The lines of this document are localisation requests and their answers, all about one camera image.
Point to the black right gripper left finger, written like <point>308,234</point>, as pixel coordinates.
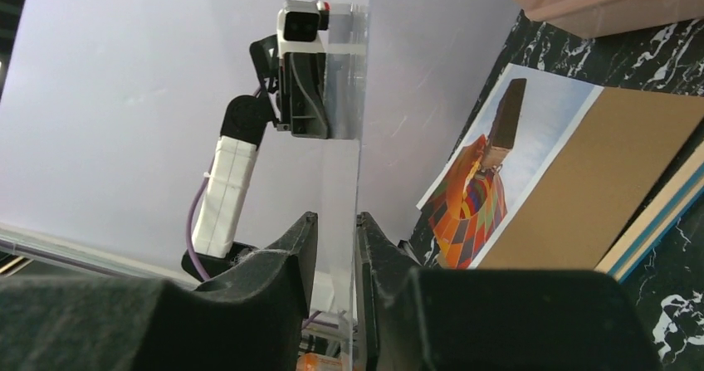
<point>247,318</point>

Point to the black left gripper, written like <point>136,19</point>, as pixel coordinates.
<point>301,95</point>

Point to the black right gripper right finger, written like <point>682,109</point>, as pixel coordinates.
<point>417,318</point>

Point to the clear acrylic sheet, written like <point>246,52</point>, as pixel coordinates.
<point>110,116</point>

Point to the hot air balloon photo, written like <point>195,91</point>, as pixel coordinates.
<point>521,127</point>

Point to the blue wooden picture frame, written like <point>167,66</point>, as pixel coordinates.
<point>675,197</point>

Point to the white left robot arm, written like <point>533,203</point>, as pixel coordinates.
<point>217,207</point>

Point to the brown cardboard backing board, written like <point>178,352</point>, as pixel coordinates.
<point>592,187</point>

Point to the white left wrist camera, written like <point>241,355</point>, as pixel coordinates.
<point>298,25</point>

